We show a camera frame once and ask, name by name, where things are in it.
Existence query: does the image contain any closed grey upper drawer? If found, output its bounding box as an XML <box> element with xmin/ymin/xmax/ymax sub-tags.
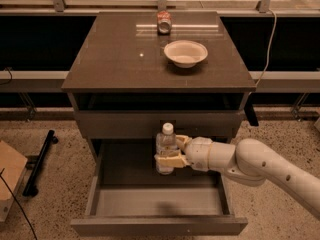
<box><xmin>75</xmin><ymin>111</ymin><xmax>244</xmax><ymax>139</ymax></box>

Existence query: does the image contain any grey metal window rail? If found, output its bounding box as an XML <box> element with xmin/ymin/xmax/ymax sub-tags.
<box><xmin>0</xmin><ymin>71</ymin><xmax>320</xmax><ymax>93</ymax></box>

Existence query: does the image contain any open grey lower drawer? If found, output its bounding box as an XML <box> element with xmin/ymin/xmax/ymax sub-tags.
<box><xmin>71</xmin><ymin>140</ymin><xmax>248</xmax><ymax>237</ymax></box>

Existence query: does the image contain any black metal bar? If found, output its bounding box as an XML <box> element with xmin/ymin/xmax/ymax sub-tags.
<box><xmin>23</xmin><ymin>130</ymin><xmax>58</xmax><ymax>197</ymax></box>

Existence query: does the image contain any clear plastic water bottle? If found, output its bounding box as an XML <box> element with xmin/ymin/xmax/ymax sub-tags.
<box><xmin>155</xmin><ymin>123</ymin><xmax>178</xmax><ymax>175</ymax></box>

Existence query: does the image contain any white hanging cable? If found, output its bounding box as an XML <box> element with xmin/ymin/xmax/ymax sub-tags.
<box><xmin>254</xmin><ymin>9</ymin><xmax>278</xmax><ymax>88</ymax></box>

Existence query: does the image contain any wooden box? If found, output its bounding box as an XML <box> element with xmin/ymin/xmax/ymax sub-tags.
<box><xmin>0</xmin><ymin>140</ymin><xmax>27</xmax><ymax>223</ymax></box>

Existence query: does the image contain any white paper bowl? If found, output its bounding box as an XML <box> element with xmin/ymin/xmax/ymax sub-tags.
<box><xmin>164</xmin><ymin>40</ymin><xmax>208</xmax><ymax>68</ymax></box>

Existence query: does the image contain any red soda can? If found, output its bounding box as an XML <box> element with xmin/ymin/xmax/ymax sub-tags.
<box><xmin>157</xmin><ymin>11</ymin><xmax>172</xmax><ymax>34</ymax></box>

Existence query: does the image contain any black floor cable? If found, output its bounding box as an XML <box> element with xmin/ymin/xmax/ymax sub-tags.
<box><xmin>0</xmin><ymin>167</ymin><xmax>40</xmax><ymax>240</ymax></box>

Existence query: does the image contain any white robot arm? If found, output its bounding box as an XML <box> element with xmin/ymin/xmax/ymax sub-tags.
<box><xmin>154</xmin><ymin>135</ymin><xmax>320</xmax><ymax>219</ymax></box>

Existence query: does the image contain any grey drawer cabinet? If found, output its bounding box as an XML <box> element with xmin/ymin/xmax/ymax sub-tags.
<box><xmin>62</xmin><ymin>11</ymin><xmax>255</xmax><ymax>155</ymax></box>

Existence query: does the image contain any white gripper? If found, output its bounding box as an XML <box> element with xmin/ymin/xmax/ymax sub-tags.
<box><xmin>155</xmin><ymin>135</ymin><xmax>213</xmax><ymax>172</ymax></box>

